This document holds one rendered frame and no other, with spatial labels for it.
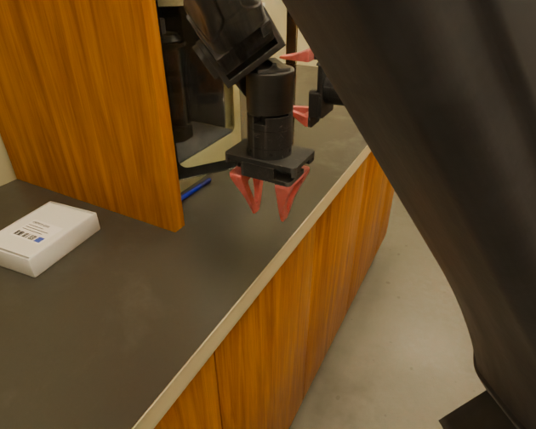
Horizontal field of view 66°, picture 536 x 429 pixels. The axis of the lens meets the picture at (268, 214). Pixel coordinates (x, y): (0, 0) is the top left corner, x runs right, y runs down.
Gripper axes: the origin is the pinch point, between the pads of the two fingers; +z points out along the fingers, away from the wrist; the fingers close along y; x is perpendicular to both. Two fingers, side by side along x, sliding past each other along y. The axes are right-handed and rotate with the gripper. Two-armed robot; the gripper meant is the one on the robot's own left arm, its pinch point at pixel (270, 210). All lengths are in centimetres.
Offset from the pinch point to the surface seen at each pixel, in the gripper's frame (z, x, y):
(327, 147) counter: 16, -60, 13
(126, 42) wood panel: -19.0, -6.3, 28.7
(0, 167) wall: 13, -5, 76
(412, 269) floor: 110, -139, -12
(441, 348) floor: 110, -92, -33
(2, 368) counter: 15.5, 29.7, 24.5
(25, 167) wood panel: 11, -6, 68
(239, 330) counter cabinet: 28.0, 0.1, 6.3
